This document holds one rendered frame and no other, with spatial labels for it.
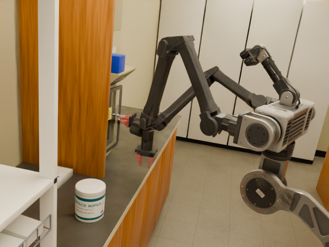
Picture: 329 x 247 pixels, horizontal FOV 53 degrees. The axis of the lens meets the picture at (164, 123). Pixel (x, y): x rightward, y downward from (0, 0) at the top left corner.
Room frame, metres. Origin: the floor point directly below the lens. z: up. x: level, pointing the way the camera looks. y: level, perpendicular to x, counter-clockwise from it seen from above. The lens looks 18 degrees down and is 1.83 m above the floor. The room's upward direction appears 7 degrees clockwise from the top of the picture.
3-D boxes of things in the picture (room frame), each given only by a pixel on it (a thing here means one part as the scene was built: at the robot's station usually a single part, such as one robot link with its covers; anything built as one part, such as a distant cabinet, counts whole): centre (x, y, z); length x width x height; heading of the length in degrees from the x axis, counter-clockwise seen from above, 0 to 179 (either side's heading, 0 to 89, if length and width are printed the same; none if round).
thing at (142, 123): (1.53, 0.11, 1.30); 0.11 x 0.09 x 0.12; 54
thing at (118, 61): (1.75, 0.31, 1.56); 0.10 x 0.10 x 0.09; 80
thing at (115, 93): (1.86, 0.33, 1.19); 0.30 x 0.01 x 0.40; 165
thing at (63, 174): (1.54, 0.54, 0.96); 0.16 x 0.12 x 0.04; 170
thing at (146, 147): (1.51, 0.07, 1.21); 0.10 x 0.07 x 0.07; 80
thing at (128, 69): (1.85, 0.29, 1.46); 0.32 x 0.11 x 0.10; 170
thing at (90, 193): (1.27, 0.29, 1.02); 0.13 x 0.13 x 0.15
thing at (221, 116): (1.28, -0.21, 1.43); 0.10 x 0.05 x 0.09; 54
